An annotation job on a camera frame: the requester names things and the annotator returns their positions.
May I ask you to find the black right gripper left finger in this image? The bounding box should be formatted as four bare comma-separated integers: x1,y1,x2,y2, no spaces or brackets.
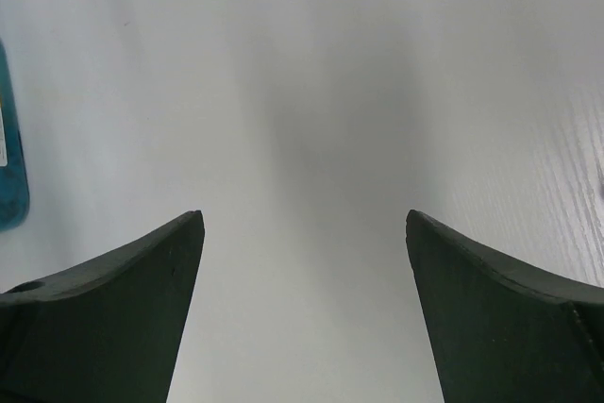
1,211,204,402

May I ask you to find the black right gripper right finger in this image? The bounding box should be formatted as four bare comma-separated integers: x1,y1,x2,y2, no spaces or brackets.
406,210,603,402

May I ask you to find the teal translucent plastic bin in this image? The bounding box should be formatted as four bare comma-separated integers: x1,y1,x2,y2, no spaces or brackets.
1,44,30,231

